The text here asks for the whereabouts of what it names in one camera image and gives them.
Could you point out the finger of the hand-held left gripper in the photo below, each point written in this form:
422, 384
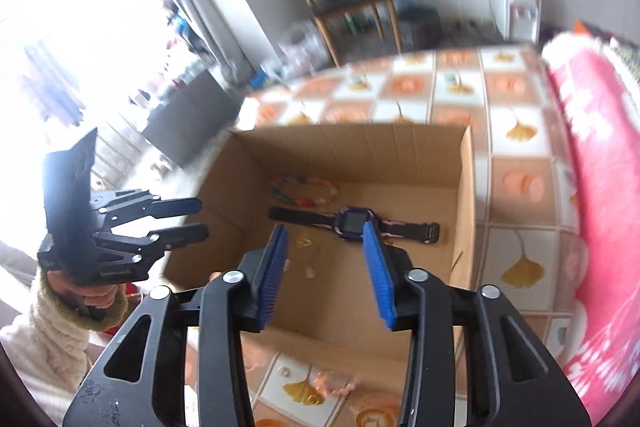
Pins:
185, 234
175, 206

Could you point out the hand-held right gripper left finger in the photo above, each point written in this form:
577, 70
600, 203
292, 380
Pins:
272, 277

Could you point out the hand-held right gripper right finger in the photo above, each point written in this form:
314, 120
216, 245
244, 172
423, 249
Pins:
382, 277

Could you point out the rectangular charm hoop earring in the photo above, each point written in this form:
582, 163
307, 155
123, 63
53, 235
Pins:
303, 240

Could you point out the purple smartwatch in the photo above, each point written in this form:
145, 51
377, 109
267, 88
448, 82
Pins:
300, 214

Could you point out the brown cardboard box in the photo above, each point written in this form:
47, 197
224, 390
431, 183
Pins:
380, 157

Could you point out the person's left hand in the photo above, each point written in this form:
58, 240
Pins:
97, 297

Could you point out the dark grey cabinet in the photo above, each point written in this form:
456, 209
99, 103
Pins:
195, 117

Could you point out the pink floral blanket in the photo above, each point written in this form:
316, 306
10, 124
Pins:
600, 187

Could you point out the black bin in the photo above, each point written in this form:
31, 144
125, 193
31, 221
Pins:
421, 29

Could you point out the wooden chair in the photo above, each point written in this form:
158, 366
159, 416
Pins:
345, 2

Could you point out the white water dispenser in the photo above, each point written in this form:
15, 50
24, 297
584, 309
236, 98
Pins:
515, 12

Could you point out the grey lace cushion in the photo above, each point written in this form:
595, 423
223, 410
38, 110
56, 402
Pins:
627, 54

